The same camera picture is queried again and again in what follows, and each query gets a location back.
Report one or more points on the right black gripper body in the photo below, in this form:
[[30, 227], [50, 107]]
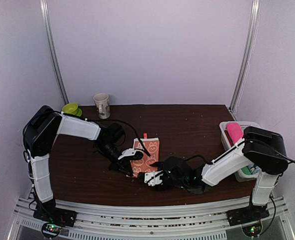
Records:
[[179, 184]]

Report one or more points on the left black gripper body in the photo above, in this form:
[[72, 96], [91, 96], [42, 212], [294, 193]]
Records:
[[119, 164]]

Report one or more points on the orange patterned towel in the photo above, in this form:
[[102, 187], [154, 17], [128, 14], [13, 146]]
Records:
[[144, 165]]

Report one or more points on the pink microfiber towel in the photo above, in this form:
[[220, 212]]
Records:
[[234, 131]]

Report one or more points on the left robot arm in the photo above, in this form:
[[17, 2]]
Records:
[[39, 136]]

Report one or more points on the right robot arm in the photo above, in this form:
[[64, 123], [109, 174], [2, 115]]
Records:
[[257, 147]]

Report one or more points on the white plastic basket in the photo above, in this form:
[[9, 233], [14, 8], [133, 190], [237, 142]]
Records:
[[227, 144]]

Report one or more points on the green rolled towel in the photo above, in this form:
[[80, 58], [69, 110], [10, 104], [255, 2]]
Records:
[[246, 171]]

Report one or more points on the blue cartoon rolled towel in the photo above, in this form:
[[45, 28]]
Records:
[[254, 168]]

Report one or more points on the green plastic plate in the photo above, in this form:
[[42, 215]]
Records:
[[78, 112]]

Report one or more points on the beige ceramic mug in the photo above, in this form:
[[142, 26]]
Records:
[[102, 103]]

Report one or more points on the green plastic bowl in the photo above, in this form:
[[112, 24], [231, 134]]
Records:
[[70, 108]]

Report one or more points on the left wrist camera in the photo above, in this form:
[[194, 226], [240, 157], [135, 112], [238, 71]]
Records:
[[131, 154]]

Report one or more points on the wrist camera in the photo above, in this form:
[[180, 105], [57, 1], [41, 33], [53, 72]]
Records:
[[131, 154], [173, 167]]

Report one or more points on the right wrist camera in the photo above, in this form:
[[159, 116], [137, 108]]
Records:
[[173, 167]]

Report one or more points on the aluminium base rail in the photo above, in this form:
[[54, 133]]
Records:
[[204, 221]]

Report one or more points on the left aluminium frame post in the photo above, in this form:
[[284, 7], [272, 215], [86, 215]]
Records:
[[52, 50]]

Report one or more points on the aluminium frame post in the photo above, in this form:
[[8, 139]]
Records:
[[52, 50], [245, 63]]

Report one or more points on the right aluminium frame post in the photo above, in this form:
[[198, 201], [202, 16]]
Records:
[[245, 63]]

